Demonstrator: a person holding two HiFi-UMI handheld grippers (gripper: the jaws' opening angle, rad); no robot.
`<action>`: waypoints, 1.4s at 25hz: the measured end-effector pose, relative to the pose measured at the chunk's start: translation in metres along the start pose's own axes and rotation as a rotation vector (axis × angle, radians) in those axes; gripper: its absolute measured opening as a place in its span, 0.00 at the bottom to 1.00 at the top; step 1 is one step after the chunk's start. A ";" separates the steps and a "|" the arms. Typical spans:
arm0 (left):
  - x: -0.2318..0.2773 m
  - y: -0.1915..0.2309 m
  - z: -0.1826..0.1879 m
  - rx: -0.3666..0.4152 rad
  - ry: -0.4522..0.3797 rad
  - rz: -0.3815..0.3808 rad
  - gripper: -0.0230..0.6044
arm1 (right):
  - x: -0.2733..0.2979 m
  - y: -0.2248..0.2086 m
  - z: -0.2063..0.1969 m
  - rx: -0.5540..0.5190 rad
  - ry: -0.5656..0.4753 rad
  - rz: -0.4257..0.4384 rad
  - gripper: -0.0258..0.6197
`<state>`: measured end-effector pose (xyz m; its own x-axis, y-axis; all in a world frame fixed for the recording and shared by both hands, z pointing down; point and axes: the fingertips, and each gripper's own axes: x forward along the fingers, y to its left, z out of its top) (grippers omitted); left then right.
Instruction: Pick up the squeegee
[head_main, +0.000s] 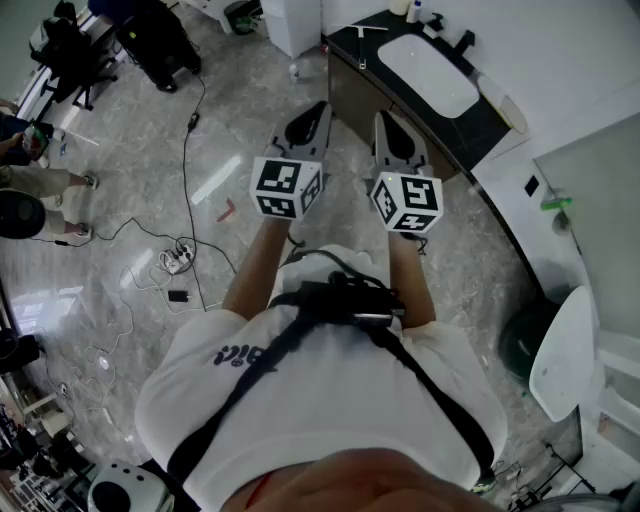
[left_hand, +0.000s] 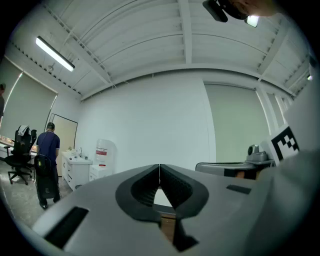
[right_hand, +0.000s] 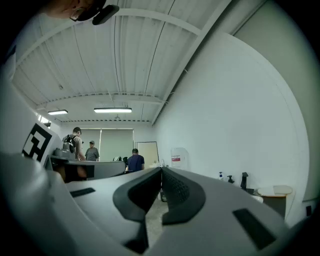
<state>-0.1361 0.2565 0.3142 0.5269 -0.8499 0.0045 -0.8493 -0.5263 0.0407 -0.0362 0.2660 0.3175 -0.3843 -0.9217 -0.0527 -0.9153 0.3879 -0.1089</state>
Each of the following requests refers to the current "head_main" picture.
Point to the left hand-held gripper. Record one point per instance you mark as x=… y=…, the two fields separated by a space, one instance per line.
x=280 y=185

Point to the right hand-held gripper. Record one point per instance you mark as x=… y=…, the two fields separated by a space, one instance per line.
x=415 y=200

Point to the white squeegee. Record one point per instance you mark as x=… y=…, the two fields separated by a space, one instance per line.
x=361 y=45

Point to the person's right forearm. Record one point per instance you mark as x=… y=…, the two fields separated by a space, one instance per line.
x=407 y=280

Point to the person's left forearm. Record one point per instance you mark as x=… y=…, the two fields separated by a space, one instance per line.
x=260 y=265

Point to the black inline power adapter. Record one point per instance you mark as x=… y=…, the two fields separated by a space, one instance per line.
x=193 y=120

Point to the small bottle with white cap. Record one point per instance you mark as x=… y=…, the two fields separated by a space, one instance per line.
x=294 y=72

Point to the black chest-mounted device box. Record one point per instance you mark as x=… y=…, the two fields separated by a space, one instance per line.
x=345 y=300

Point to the white sink basin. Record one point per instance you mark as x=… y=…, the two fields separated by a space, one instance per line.
x=425 y=75

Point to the white power strip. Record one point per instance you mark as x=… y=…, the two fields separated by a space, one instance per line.
x=177 y=262

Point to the pale oblong tray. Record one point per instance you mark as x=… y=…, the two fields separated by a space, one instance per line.
x=505 y=105

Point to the green bottle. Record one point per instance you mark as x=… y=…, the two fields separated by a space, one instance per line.
x=555 y=203

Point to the black vanity countertop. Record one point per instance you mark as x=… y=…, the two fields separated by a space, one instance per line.
x=345 y=50

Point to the black charger block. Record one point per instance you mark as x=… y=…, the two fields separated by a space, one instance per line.
x=178 y=296

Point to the black faucet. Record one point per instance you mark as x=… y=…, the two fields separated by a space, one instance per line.
x=465 y=41

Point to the white soap bar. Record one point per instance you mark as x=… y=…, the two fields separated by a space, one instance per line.
x=430 y=31

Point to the white bottle with blue cap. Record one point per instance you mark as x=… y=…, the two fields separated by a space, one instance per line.
x=412 y=12

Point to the black wheeled case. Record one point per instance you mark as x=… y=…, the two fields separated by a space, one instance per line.
x=155 y=40

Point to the cream cup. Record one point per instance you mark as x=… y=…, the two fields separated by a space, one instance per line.
x=397 y=6

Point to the person's white t-shirt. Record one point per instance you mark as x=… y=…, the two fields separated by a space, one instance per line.
x=340 y=400

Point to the white toilet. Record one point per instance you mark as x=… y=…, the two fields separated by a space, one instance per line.
x=560 y=360

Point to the black office chair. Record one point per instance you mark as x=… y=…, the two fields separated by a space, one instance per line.
x=65 y=50

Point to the person's chin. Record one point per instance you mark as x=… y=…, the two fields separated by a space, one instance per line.
x=375 y=485

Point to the white device with black dots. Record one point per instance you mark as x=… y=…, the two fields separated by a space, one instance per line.
x=125 y=490

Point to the black wall socket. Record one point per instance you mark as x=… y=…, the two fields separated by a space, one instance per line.
x=532 y=186

